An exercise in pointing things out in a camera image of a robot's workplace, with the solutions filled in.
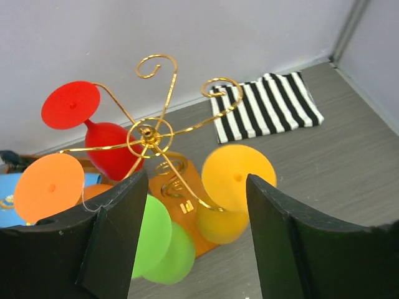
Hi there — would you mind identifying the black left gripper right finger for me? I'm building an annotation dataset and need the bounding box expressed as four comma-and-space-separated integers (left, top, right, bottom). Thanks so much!
246, 174, 398, 298

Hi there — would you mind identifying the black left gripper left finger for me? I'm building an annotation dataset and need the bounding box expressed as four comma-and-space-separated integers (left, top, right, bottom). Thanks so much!
1, 171, 148, 298

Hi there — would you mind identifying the green plastic wine glass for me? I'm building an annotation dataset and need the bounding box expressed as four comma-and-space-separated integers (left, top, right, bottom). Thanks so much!
132, 195, 195, 285

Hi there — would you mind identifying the orange plastic wine glass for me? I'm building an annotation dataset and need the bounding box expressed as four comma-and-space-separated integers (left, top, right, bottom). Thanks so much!
14, 153, 112, 224

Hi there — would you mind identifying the yellow plastic wine glass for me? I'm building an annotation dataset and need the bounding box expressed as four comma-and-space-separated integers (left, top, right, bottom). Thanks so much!
196, 144, 277, 244

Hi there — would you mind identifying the red plastic wine glass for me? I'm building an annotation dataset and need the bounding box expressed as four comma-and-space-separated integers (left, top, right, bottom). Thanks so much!
41, 81, 143, 181

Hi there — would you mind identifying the gold wire glass rack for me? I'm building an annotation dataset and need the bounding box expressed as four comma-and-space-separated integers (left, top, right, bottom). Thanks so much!
59, 54, 244, 259

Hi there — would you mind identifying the wooden compartment tray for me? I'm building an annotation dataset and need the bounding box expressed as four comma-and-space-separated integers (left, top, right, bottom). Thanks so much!
22, 155, 118, 186

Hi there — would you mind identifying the blue patterned cloth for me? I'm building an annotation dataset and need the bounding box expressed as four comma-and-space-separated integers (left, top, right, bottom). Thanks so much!
0, 173, 100, 228

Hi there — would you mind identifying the dark patterned cloth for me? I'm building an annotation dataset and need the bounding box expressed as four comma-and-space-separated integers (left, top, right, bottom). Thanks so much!
1, 150, 31, 172

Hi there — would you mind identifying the black white striped cloth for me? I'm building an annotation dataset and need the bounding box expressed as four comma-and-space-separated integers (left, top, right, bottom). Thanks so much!
214, 72, 324, 144

